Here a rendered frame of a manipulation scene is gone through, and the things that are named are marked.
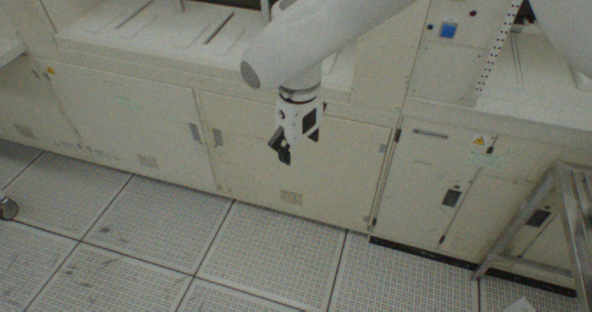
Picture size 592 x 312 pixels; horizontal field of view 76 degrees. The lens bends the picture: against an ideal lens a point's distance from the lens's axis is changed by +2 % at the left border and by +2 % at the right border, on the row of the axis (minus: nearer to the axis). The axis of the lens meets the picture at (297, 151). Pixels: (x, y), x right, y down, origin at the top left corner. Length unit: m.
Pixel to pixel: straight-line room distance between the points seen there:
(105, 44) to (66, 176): 1.01
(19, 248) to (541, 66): 2.29
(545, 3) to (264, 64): 0.34
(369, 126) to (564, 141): 0.56
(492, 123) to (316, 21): 0.86
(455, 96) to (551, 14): 0.87
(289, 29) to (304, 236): 1.43
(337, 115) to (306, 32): 0.81
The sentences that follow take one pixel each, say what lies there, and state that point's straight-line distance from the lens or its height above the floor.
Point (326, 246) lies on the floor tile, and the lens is 1.83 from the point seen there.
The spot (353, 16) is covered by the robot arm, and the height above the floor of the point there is 1.37.
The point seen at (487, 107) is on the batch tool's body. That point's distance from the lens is 1.27.
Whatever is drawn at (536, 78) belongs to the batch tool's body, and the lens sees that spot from 1.47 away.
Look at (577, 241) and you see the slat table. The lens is 1.18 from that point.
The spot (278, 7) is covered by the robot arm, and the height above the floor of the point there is 1.32.
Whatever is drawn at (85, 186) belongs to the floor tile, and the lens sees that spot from 2.32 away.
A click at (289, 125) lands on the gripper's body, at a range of 0.70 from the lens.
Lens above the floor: 1.59
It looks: 46 degrees down
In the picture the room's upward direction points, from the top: straight up
